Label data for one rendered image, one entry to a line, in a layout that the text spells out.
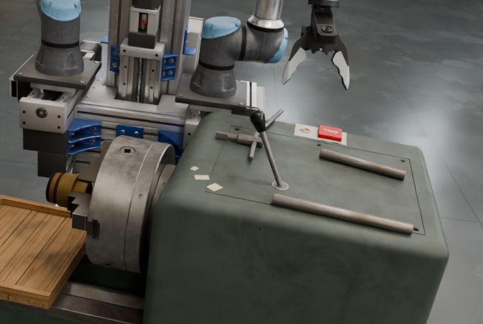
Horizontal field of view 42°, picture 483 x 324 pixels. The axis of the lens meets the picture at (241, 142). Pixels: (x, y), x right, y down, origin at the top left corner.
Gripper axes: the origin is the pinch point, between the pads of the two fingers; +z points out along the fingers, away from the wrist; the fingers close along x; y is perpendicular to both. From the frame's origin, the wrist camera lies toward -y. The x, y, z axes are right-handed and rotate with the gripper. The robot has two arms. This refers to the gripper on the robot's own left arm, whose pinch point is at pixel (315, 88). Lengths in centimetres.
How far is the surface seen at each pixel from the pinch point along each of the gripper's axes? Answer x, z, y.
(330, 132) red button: -8.0, 12.1, 12.4
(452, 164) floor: -169, 76, 287
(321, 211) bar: 1.4, 21.6, -25.3
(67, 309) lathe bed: 53, 56, -3
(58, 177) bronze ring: 58, 27, 7
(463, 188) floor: -164, 84, 254
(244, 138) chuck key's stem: 15.0, 13.4, 2.5
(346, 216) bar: -3.3, 22.0, -26.5
